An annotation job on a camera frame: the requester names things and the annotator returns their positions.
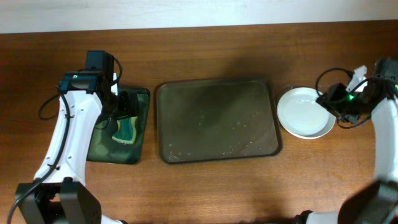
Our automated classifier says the black water tray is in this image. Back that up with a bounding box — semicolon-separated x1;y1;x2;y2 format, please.
86;87;150;165

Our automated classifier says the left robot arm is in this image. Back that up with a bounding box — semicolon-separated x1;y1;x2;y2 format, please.
7;50;139;223

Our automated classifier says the green yellow sponge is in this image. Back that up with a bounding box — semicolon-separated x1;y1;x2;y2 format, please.
112;117;137;144

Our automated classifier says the brown serving tray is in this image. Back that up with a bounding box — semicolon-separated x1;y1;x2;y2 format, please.
155;78;284;165

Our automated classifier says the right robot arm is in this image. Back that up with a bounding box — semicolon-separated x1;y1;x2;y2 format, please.
292;57;397;224

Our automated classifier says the pale green plate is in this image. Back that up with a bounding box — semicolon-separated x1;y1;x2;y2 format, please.
277;87;336;139

